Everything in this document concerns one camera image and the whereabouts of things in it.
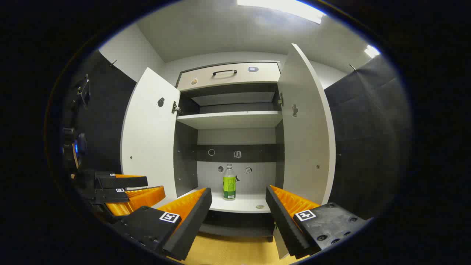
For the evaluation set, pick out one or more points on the clear bottle green label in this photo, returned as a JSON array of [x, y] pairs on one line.
[[229, 187]]

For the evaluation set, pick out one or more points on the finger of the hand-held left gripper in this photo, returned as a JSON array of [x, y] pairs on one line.
[[110, 195], [125, 182]]

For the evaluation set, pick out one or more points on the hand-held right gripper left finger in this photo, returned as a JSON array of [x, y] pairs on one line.
[[191, 224]]

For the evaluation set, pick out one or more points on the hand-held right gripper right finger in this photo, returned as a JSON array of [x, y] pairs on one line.
[[285, 224]]

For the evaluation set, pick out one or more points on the white and grey cabinet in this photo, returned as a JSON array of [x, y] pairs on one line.
[[235, 138]]

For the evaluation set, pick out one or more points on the black backdrop cloth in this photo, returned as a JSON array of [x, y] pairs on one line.
[[368, 140], [103, 117]]

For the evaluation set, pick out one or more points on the large ceiling light panel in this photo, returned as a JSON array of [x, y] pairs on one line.
[[283, 8]]

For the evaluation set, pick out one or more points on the white cabinet shelf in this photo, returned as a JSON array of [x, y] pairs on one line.
[[232, 119]]

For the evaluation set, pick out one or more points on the metal door hinge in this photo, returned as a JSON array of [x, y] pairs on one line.
[[280, 99], [175, 108]]

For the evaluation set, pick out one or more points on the small metal clip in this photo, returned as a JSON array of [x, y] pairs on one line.
[[113, 63], [352, 67]]

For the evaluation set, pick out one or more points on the small ceiling light panel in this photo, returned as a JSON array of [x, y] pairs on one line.
[[371, 51]]

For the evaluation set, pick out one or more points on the white cabinet drawer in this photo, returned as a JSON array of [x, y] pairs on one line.
[[265, 75]]

